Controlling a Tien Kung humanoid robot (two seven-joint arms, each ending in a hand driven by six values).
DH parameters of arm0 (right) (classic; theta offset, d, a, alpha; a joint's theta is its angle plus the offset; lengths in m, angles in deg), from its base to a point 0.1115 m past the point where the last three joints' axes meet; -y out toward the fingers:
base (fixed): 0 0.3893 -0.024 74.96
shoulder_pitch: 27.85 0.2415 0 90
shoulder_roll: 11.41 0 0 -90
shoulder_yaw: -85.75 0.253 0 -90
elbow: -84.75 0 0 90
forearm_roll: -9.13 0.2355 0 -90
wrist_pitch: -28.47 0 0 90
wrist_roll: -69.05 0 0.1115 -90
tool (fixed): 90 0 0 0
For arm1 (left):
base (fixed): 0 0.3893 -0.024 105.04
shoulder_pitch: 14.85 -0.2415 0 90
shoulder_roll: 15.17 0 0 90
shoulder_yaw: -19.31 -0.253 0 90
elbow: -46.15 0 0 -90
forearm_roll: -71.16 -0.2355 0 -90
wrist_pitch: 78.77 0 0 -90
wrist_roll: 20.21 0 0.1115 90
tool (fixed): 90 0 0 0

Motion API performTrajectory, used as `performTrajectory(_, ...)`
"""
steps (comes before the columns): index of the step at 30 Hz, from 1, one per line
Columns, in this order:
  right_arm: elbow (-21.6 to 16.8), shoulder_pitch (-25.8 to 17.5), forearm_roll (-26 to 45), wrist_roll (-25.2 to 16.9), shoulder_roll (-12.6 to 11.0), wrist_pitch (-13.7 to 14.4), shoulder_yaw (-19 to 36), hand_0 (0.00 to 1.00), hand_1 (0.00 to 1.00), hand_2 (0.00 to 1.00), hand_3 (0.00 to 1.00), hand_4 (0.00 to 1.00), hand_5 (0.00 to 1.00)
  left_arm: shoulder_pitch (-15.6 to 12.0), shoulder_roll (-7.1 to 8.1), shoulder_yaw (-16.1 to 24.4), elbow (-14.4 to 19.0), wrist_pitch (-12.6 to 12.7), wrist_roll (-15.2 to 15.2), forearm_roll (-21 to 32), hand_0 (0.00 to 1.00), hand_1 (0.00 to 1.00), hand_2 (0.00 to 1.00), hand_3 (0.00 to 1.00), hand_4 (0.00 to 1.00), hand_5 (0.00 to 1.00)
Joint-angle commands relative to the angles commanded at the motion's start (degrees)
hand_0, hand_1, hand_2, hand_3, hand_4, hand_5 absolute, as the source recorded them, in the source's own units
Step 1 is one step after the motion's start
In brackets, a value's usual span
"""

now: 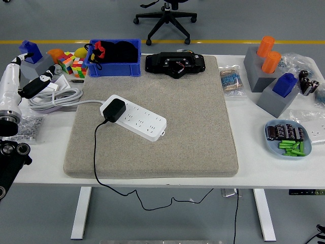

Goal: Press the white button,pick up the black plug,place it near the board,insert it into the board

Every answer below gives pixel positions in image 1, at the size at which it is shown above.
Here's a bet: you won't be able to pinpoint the blue house-shaped block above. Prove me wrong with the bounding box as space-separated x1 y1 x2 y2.
19 40 43 64
272 73 298 99

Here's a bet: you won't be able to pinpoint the clear bag of screws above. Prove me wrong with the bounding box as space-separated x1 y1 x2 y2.
2 111 46 144

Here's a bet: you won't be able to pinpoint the grey single-slot holder block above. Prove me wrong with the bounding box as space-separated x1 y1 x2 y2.
19 52 55 84
255 80 300 119

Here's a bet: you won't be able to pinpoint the white power strip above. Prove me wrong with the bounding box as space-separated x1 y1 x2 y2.
100 94 168 142

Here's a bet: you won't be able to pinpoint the clear bag of resistors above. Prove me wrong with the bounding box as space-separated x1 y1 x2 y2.
218 65 247 98

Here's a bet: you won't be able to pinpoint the light blue plate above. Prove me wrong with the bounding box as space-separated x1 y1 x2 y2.
264 119 312 160

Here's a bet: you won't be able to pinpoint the orange cylinder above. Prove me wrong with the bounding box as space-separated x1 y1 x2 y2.
261 51 282 74
256 36 276 58

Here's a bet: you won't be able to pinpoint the crumpled clear plastic bag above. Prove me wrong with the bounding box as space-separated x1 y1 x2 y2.
278 52 319 76

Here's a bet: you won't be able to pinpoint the blue plastic bin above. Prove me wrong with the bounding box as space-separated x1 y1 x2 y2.
83 39 142 78

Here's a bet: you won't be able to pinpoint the yellow ball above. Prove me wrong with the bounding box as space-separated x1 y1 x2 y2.
74 47 88 59

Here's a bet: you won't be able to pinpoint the grey metal bracket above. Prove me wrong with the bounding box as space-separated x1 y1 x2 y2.
220 188 238 198

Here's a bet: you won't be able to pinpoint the white table leg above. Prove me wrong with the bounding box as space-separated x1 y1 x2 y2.
70 187 92 240
253 188 277 242

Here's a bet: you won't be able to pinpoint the black table height controller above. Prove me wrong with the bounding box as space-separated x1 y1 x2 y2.
288 189 325 196

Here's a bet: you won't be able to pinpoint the black round pouch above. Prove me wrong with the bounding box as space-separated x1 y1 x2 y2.
113 40 139 63

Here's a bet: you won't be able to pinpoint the grey double-slot holder block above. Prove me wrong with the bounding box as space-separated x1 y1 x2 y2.
243 46 282 93

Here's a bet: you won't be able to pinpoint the black plug adapter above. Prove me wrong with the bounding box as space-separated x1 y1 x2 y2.
102 98 127 123

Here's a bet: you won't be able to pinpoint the grey-brown mat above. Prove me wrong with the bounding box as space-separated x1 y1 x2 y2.
63 55 239 179

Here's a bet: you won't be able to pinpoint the white card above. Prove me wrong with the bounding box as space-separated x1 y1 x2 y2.
54 74 72 90

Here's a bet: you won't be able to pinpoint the black mechanical device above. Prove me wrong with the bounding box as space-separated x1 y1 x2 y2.
145 51 206 79

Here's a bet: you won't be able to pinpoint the thin black adapter cord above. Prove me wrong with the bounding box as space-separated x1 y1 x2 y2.
93 119 214 212

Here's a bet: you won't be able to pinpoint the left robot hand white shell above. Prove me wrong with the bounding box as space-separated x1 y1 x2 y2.
0 52 56 114

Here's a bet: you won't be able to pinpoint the colourful puzzle cube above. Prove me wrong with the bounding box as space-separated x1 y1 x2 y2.
56 51 76 75
71 57 88 78

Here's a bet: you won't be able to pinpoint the black hanging cable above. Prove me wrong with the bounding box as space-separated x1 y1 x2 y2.
232 188 240 244

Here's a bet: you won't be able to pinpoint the clear bag blue parts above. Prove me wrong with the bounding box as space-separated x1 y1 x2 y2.
313 86 325 108

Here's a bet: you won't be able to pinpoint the black office chair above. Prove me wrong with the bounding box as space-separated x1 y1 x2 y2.
133 0 198 46

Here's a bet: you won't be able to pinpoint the black pouch red lining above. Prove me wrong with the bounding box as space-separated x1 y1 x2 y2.
83 40 117 71

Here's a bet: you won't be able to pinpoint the small white box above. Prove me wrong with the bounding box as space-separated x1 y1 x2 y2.
42 80 59 92

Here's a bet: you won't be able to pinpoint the flat clear plastic bag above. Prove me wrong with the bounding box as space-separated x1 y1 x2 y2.
288 109 325 145

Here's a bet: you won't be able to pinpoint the grey power strip cable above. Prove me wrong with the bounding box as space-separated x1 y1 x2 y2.
28 70 105 112

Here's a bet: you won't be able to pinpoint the white socket panel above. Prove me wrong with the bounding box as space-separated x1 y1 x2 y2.
307 125 325 144

